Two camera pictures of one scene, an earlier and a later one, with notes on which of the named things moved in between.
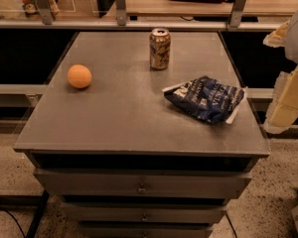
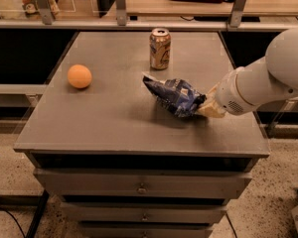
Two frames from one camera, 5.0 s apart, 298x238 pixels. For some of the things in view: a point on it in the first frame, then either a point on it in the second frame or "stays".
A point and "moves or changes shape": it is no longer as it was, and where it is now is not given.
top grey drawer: x=155 y=183 stays
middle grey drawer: x=144 y=212 stays
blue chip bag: x=208 y=98 moves or changes shape
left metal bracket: x=43 y=4 stays
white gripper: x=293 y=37 -> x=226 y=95
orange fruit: x=79 y=76 stays
